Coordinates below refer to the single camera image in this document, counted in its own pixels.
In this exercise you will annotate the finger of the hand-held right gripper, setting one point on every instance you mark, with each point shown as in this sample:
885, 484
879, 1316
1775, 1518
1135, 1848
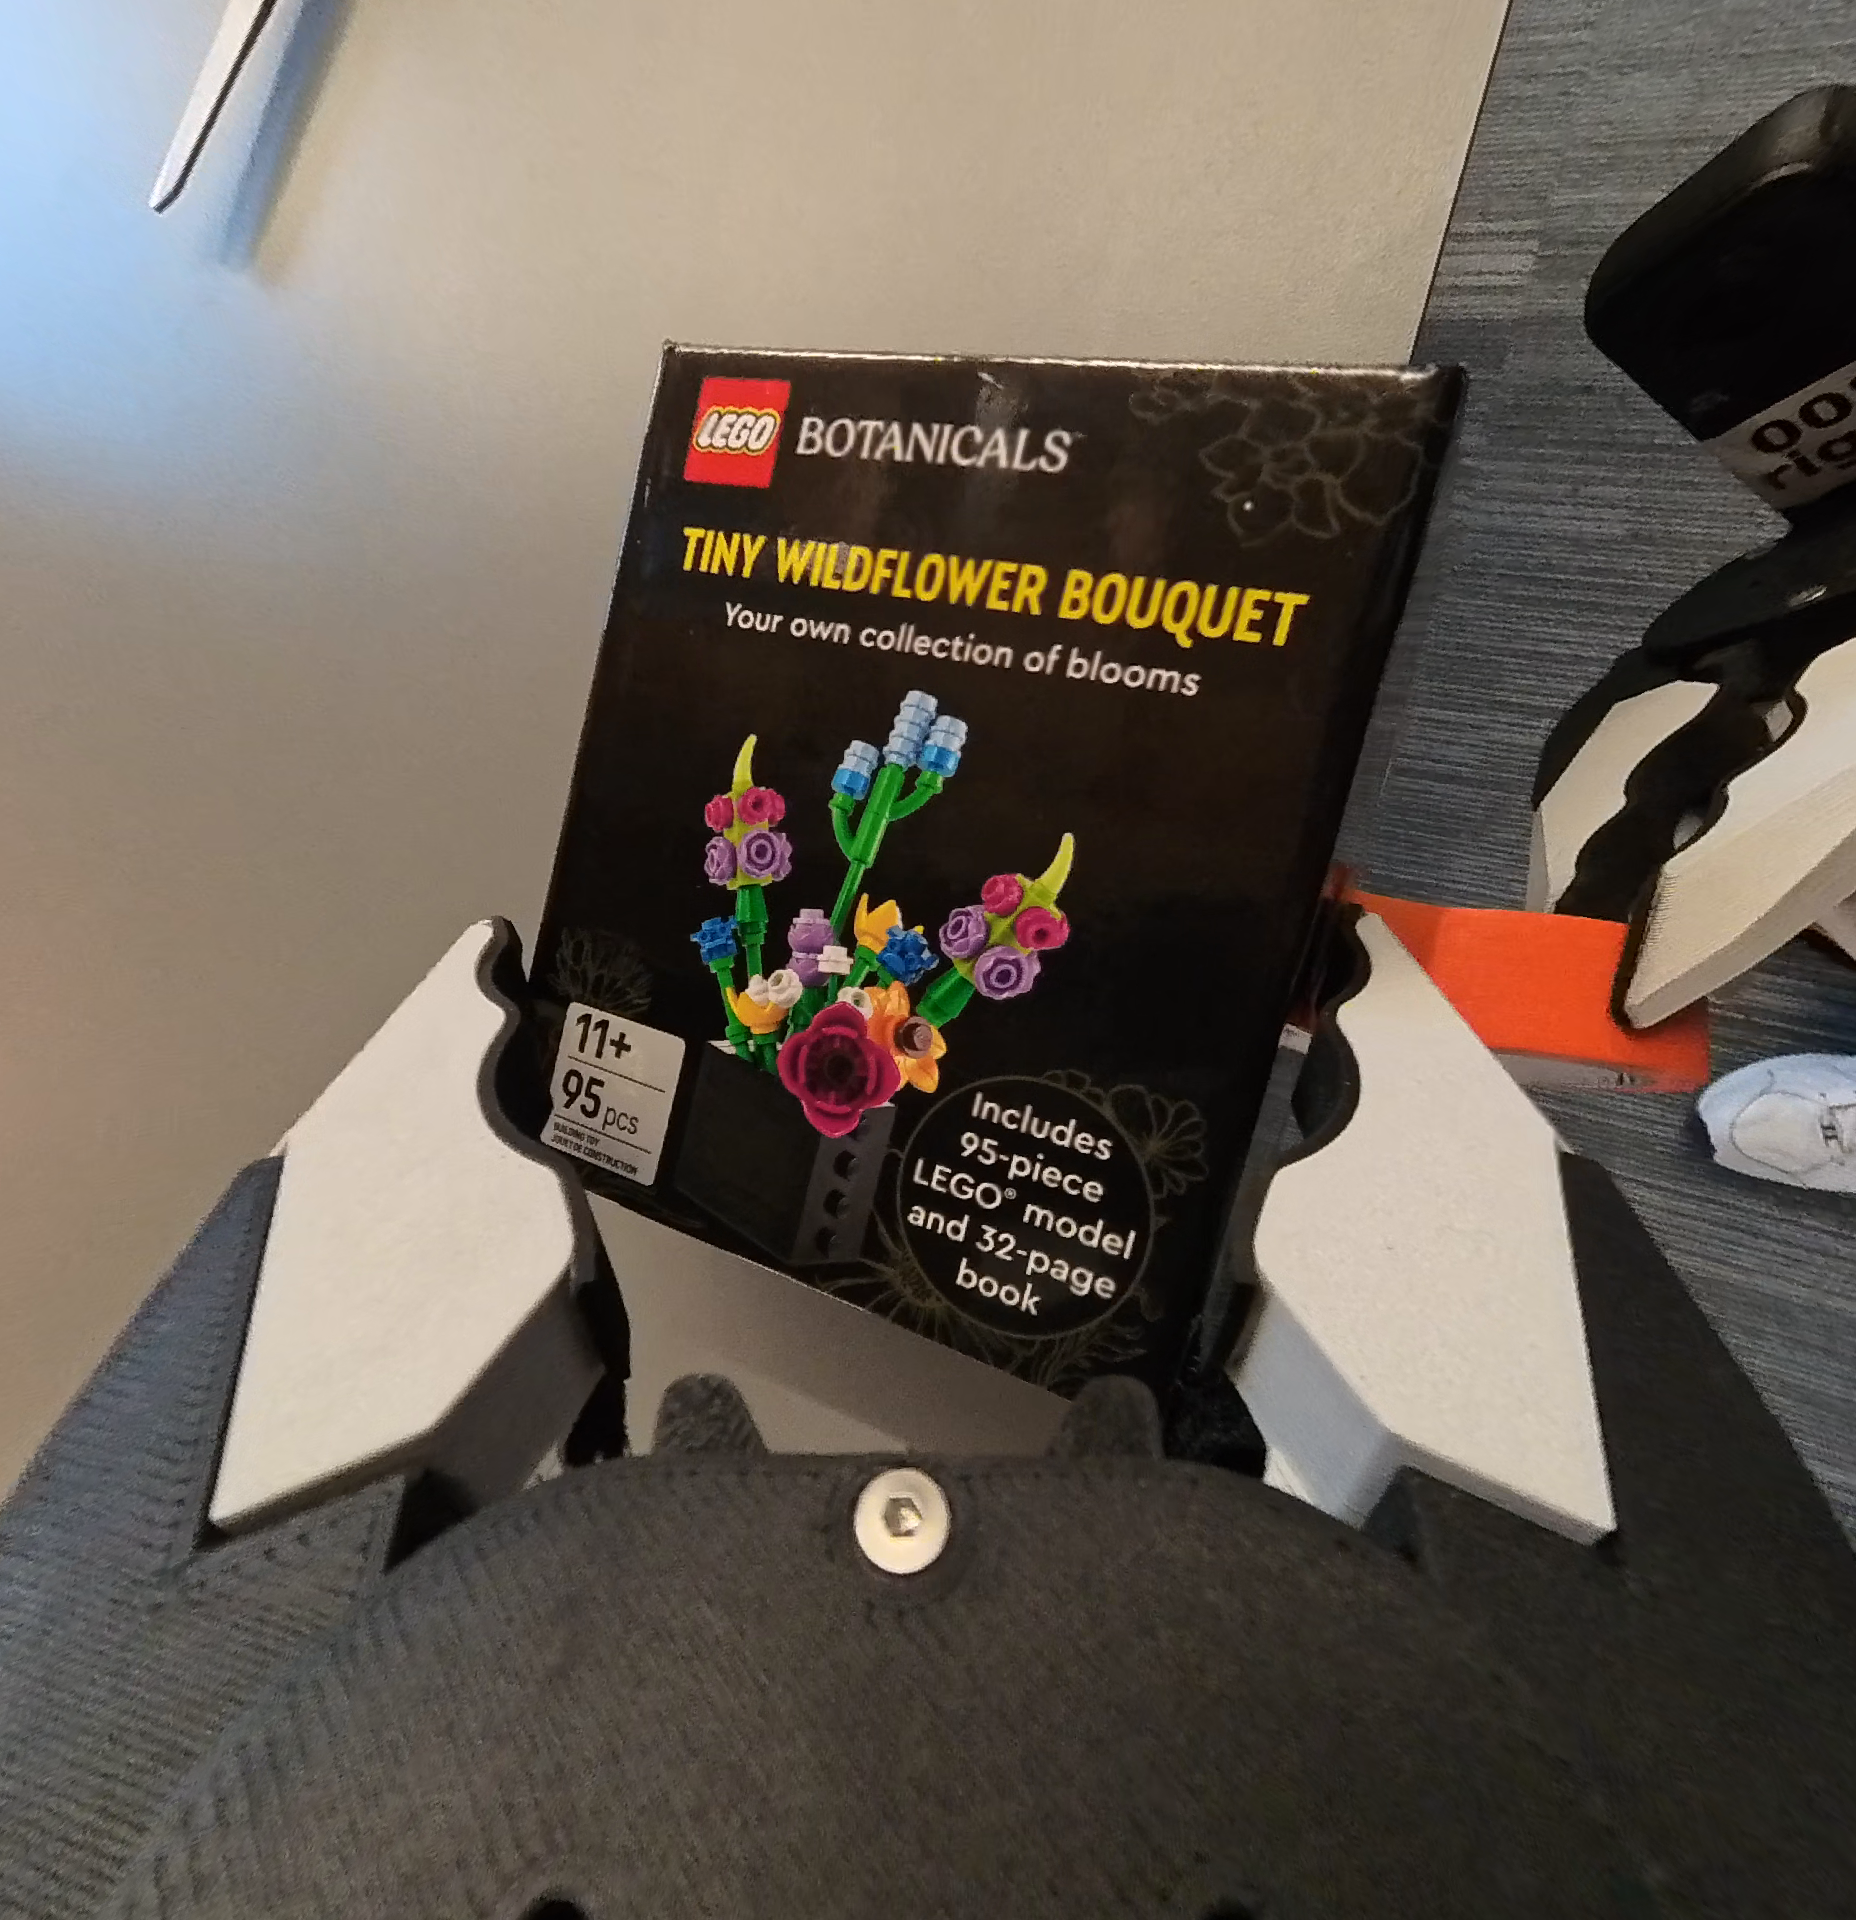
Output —
1769, 870
1590, 810

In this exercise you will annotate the person's white sneaker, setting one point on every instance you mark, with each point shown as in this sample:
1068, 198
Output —
1790, 1118

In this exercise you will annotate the orange tape roll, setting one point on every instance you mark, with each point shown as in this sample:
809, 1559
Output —
1499, 975

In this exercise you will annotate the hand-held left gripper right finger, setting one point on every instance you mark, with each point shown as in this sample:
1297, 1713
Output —
1439, 1275

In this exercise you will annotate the black lego flower box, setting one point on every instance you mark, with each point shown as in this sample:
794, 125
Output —
1020, 599

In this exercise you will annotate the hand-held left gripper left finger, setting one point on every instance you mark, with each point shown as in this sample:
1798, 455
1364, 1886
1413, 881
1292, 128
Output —
375, 1275

